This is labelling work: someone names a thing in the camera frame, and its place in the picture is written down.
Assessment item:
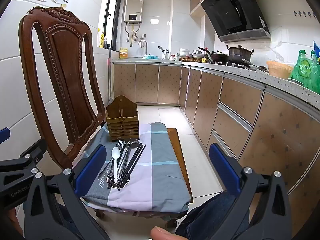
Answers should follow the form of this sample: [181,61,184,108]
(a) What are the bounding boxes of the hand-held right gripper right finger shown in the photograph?
[209,143,300,240]

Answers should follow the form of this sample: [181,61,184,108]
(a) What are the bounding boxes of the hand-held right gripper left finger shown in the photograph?
[24,144,110,240]

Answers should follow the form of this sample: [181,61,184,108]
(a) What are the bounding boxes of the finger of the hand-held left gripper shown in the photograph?
[0,139,48,209]
[0,127,11,144]

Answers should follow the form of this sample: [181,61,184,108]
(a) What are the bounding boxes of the white plastic spoon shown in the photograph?
[111,147,121,183]

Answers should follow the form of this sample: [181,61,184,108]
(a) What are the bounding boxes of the black chopstick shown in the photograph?
[111,143,142,188]
[118,144,147,190]
[115,143,144,186]
[107,142,139,189]

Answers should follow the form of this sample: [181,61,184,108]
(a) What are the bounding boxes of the metal fork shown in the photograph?
[99,139,125,180]

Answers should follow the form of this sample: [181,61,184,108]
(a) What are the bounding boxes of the large metal spoon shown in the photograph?
[117,140,140,180]

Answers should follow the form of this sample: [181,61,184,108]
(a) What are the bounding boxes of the wooden utensil holder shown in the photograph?
[106,95,140,142]

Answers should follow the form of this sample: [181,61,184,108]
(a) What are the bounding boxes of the person's right hand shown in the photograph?
[151,226,177,240]

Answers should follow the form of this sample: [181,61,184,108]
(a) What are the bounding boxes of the person's right leg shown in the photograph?
[175,191,250,240]

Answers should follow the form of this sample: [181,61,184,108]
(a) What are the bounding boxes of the wooden low table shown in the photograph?
[95,127,193,229]

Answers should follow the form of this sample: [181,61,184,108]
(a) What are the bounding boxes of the plaid cloth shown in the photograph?
[72,122,192,213]

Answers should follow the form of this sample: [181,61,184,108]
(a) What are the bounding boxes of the carved wooden chair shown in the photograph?
[19,6,107,170]

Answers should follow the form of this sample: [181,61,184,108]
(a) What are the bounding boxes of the metal spatula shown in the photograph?
[241,59,269,73]

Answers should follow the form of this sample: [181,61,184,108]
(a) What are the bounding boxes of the black wok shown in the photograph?
[198,47,229,63]

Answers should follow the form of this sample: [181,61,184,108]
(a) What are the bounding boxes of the orange plastic basket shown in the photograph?
[266,60,294,78]

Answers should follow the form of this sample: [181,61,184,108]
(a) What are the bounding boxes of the dark pot with lid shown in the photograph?
[226,45,254,64]

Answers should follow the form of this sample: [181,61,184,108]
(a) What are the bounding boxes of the green plastic bag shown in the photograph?
[287,50,320,93]

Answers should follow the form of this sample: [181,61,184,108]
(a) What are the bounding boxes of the countertop utensil cup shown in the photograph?
[157,46,170,60]

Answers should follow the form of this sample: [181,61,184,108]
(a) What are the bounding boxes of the metal faucet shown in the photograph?
[138,39,148,55]

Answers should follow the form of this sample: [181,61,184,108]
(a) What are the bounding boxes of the dark framed window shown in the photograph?
[104,0,122,51]

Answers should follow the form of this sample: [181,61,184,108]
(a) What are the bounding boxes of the black range hood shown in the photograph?
[201,0,272,43]

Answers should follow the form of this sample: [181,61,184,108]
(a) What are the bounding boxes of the water heater hoses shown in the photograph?
[124,22,140,47]

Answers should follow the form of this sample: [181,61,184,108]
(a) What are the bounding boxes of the wall water heater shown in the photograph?
[123,0,145,23]

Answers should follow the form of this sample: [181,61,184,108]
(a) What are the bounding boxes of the row of wall hooks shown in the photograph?
[292,10,318,18]

